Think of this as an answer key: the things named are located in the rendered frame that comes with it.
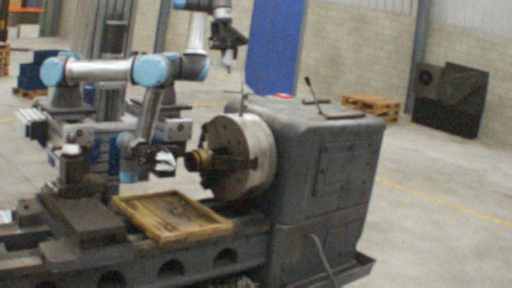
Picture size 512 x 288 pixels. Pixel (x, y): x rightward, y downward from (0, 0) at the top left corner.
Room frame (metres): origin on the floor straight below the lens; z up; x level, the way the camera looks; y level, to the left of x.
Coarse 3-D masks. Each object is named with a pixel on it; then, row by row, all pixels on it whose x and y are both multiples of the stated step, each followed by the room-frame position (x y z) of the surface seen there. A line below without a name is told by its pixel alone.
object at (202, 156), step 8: (192, 152) 1.70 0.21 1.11; (200, 152) 1.71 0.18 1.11; (208, 152) 1.72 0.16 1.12; (184, 160) 1.72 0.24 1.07; (192, 160) 1.74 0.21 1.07; (200, 160) 1.69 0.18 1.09; (208, 160) 1.71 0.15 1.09; (192, 168) 1.69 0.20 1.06; (200, 168) 1.69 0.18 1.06; (208, 168) 1.71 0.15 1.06
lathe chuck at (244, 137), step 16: (224, 128) 1.81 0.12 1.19; (240, 128) 1.74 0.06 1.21; (256, 128) 1.78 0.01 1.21; (224, 144) 1.80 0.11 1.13; (240, 144) 1.74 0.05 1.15; (256, 144) 1.73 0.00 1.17; (256, 160) 1.71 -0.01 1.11; (224, 176) 1.78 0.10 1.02; (240, 176) 1.72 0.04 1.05; (256, 176) 1.71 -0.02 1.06; (224, 192) 1.77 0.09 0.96; (240, 192) 1.71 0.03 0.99; (256, 192) 1.76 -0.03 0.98
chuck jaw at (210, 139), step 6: (204, 126) 1.83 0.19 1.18; (210, 126) 1.82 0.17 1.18; (204, 132) 1.82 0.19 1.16; (210, 132) 1.81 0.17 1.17; (216, 132) 1.83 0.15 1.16; (204, 138) 1.79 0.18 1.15; (210, 138) 1.79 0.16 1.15; (216, 138) 1.81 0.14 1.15; (198, 144) 1.77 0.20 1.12; (204, 144) 1.76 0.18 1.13; (210, 144) 1.78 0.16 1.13; (216, 144) 1.79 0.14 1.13; (216, 150) 1.81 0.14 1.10
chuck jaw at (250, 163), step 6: (216, 156) 1.71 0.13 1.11; (222, 156) 1.72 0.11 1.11; (228, 156) 1.72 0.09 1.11; (234, 156) 1.73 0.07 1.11; (216, 162) 1.71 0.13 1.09; (222, 162) 1.71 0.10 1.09; (228, 162) 1.70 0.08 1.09; (234, 162) 1.69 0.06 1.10; (240, 162) 1.68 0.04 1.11; (246, 162) 1.70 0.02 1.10; (252, 162) 1.70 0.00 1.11; (222, 168) 1.70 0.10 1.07; (228, 168) 1.70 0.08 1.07; (234, 168) 1.68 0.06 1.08; (240, 168) 1.68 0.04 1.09; (246, 168) 1.70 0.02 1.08; (252, 168) 1.70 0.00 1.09
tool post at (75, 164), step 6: (60, 156) 1.45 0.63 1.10; (66, 156) 1.43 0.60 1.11; (72, 156) 1.43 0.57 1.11; (78, 156) 1.46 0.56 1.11; (60, 162) 1.45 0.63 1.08; (66, 162) 1.42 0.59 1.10; (72, 162) 1.43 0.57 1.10; (78, 162) 1.44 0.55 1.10; (60, 168) 1.45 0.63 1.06; (66, 168) 1.41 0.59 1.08; (72, 168) 1.43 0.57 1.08; (78, 168) 1.44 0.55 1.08; (60, 174) 1.45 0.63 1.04; (66, 174) 1.41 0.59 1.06; (72, 174) 1.43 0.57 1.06; (78, 174) 1.44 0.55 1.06; (66, 180) 1.41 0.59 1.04; (72, 180) 1.43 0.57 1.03; (78, 180) 1.44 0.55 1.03
